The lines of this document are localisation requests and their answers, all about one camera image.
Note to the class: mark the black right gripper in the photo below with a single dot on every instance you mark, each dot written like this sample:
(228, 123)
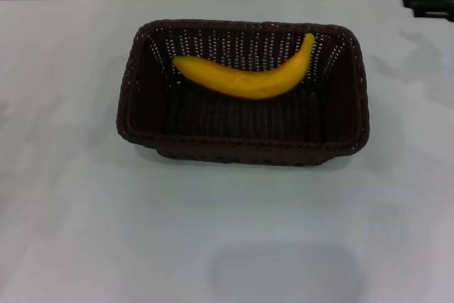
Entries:
(450, 5)

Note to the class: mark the yellow plastic banana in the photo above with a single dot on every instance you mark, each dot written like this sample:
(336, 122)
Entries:
(248, 84)

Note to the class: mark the black woven plastic basket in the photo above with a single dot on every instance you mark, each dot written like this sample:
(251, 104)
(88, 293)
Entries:
(248, 129)

